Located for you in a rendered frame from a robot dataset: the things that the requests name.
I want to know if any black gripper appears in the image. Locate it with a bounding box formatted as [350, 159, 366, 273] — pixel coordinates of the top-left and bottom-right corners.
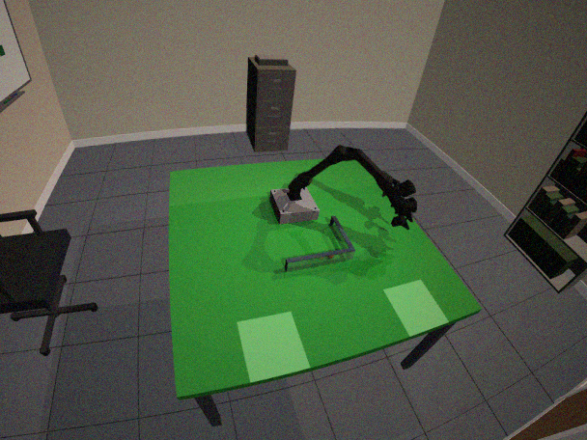
[391, 198, 413, 230]

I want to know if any clear l-shaped low wall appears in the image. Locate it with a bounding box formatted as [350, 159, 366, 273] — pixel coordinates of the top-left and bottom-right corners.
[287, 218, 354, 272]

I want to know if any grey l-shaped wall top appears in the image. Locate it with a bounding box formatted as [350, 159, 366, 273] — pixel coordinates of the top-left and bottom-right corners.
[285, 215, 355, 272]

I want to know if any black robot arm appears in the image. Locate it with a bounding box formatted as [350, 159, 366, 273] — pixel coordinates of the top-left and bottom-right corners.
[287, 145, 417, 214]

